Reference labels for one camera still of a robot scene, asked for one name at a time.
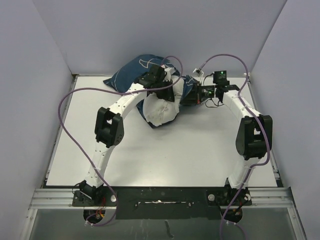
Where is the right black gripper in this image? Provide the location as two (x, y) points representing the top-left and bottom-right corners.
(179, 81), (217, 105)

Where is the white pillow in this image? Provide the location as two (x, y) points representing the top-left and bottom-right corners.
(137, 65), (185, 128)

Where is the dark blue embroidered pillowcase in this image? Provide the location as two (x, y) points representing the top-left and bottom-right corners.
(102, 53), (201, 129)

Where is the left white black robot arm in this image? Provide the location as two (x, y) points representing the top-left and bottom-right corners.
(79, 65), (174, 206)

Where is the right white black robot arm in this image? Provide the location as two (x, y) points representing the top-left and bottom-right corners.
(180, 70), (273, 205)

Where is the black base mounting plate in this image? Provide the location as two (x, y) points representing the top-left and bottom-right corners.
(72, 185), (252, 223)

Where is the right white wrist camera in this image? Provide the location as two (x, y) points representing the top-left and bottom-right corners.
(193, 68), (204, 82)

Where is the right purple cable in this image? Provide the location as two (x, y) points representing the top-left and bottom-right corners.
(197, 53), (272, 240)

